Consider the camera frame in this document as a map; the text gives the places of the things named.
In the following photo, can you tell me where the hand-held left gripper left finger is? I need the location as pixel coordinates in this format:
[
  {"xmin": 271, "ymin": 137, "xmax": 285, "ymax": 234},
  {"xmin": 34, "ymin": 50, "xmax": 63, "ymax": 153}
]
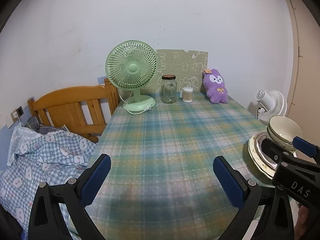
[{"xmin": 28, "ymin": 154, "xmax": 112, "ymax": 240}]

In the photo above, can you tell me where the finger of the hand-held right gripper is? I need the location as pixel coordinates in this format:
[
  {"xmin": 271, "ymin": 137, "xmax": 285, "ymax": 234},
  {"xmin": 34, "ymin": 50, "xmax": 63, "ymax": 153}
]
[
  {"xmin": 261, "ymin": 137, "xmax": 288, "ymax": 168},
  {"xmin": 287, "ymin": 136, "xmax": 320, "ymax": 171}
]

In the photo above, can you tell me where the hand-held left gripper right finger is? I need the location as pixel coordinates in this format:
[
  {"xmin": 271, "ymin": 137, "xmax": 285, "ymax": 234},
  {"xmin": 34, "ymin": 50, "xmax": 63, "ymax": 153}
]
[{"xmin": 212, "ymin": 156, "xmax": 295, "ymax": 240}]

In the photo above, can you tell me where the beige ceramic floral bowl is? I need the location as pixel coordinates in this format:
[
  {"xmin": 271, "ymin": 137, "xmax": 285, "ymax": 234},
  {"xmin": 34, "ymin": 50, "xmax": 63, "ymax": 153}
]
[
  {"xmin": 266, "ymin": 130, "xmax": 298, "ymax": 153},
  {"xmin": 269, "ymin": 116, "xmax": 304, "ymax": 147},
  {"xmin": 266, "ymin": 125, "xmax": 297, "ymax": 149}
]

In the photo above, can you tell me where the round yellow-flower plate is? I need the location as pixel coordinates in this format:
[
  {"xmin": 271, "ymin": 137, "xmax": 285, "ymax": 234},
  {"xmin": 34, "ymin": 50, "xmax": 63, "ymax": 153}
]
[{"xmin": 251, "ymin": 133, "xmax": 277, "ymax": 173}]

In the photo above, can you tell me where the large scalloped yellow-flower plate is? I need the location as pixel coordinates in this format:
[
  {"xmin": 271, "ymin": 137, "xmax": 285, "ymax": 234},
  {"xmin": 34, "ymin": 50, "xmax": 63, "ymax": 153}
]
[{"xmin": 248, "ymin": 132, "xmax": 278, "ymax": 180}]

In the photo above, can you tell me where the person's right hand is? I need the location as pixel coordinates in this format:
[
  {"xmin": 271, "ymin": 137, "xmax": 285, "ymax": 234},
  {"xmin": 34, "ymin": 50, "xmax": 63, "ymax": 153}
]
[{"xmin": 295, "ymin": 202, "xmax": 308, "ymax": 233}]

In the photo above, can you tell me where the white clip fan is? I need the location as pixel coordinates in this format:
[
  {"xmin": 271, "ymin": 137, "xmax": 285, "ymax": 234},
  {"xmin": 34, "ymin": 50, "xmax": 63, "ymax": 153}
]
[{"xmin": 255, "ymin": 89, "xmax": 288, "ymax": 127}]

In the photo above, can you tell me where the blue checkered printed blanket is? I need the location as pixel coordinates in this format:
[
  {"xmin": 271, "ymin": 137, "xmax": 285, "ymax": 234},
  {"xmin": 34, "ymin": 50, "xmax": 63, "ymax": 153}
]
[{"xmin": 0, "ymin": 125, "xmax": 98, "ymax": 236}]

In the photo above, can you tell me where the grey plaid cloth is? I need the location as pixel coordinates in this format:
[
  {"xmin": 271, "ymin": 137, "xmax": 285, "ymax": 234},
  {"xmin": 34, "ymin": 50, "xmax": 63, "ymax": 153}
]
[{"xmin": 26, "ymin": 116, "xmax": 68, "ymax": 133}]

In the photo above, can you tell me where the purple plush bunny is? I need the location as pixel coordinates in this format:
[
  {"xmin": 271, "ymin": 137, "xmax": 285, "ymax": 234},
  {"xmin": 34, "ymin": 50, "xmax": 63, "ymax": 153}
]
[{"xmin": 202, "ymin": 68, "xmax": 228, "ymax": 104}]

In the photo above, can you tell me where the wooden headboard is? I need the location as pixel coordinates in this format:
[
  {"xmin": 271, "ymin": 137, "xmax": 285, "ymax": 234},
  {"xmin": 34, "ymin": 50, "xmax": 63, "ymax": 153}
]
[{"xmin": 27, "ymin": 78, "xmax": 121, "ymax": 143}]

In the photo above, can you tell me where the beige door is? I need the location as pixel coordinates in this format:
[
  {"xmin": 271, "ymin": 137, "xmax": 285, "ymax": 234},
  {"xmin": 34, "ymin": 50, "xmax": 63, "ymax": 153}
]
[{"xmin": 281, "ymin": 0, "xmax": 320, "ymax": 122}]

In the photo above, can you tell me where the cotton swab container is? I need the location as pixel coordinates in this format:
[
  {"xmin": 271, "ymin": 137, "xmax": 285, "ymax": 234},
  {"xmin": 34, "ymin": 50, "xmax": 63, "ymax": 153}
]
[{"xmin": 182, "ymin": 87, "xmax": 194, "ymax": 103}]

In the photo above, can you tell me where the glass jar with dark lid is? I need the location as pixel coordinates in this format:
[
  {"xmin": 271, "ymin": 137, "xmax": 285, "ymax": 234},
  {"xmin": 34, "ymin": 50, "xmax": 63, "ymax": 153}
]
[{"xmin": 161, "ymin": 75, "xmax": 177, "ymax": 103}]

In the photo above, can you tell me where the green desk fan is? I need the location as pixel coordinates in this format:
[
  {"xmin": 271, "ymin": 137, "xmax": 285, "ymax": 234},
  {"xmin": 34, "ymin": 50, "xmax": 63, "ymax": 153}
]
[{"xmin": 105, "ymin": 40, "xmax": 158, "ymax": 114}]

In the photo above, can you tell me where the white fan cable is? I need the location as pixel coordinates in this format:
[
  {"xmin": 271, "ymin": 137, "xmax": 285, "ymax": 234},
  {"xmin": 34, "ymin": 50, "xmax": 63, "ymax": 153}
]
[{"xmin": 119, "ymin": 90, "xmax": 153, "ymax": 115}]

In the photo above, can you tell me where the green printed wall mat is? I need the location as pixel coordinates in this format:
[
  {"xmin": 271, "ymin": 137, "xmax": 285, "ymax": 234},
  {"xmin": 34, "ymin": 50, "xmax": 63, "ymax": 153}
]
[{"xmin": 147, "ymin": 49, "xmax": 208, "ymax": 94}]

